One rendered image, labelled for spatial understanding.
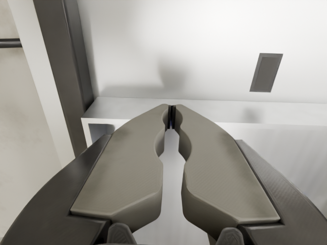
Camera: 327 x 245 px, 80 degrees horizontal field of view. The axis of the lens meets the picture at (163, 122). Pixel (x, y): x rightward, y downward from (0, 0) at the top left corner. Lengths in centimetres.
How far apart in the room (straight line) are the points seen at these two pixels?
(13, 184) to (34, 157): 38
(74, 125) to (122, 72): 6
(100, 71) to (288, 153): 18
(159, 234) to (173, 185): 9
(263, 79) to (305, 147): 8
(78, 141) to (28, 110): 127
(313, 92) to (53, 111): 21
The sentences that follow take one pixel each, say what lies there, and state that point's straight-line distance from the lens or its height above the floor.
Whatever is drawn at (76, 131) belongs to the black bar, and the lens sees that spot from 17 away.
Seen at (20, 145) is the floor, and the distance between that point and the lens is 165.
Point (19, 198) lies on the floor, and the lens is 210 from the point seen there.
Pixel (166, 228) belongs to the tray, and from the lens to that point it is 29.
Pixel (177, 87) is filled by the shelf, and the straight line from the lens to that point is 16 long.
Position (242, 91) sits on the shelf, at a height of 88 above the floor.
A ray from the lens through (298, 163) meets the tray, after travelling 23.
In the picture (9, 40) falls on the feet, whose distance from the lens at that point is 119.
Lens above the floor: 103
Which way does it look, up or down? 59 degrees down
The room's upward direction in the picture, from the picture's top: 177 degrees counter-clockwise
